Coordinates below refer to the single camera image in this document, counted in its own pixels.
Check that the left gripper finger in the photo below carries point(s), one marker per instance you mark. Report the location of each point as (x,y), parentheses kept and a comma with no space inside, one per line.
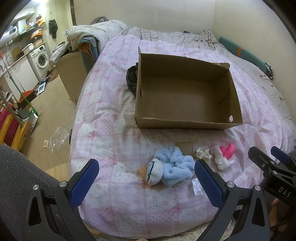
(280,155)
(260,159)

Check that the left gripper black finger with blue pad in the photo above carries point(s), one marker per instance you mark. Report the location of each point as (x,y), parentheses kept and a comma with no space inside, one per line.
(252,222)
(52,212)

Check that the pink rubber duck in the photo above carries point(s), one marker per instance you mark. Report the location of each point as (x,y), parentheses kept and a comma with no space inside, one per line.
(228,151)

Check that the white sock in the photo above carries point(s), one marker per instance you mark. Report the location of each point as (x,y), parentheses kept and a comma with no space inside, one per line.
(221,161)

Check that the cream lace scrunchie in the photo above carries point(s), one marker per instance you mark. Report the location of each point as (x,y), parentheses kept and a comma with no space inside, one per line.
(203,154)

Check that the light blue fluffy sock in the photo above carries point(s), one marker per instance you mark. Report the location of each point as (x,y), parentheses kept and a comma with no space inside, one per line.
(170,167)

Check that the orange sponge piece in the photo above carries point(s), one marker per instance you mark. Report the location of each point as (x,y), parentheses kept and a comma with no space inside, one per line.
(142,171)

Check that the grey trouser leg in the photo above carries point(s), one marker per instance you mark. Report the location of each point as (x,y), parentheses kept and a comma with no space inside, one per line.
(18,176)

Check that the pink patterned quilt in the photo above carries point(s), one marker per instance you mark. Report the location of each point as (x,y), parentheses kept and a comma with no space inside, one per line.
(119,203)

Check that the clear plastic bag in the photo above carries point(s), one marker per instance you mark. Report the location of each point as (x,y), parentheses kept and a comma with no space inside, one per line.
(59,139)

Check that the red yellow drying rack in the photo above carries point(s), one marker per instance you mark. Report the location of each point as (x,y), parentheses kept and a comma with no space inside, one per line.
(12,132)

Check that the teal bolster pillow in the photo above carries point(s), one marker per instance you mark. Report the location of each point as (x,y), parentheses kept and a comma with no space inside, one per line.
(240,52)

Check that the brown cardboard box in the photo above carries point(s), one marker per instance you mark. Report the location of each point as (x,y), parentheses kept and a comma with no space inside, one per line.
(182,92)

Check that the brown wooden cabinet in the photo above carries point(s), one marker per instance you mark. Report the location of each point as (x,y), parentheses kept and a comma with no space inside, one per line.
(72,73)

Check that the black bag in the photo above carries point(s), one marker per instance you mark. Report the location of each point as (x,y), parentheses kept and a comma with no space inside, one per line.
(131,78)

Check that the white washing machine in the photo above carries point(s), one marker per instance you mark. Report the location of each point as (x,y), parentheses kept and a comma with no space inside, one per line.
(39,61)

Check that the grey crumpled blanket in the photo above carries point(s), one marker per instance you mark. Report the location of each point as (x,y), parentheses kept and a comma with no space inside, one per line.
(102,32)

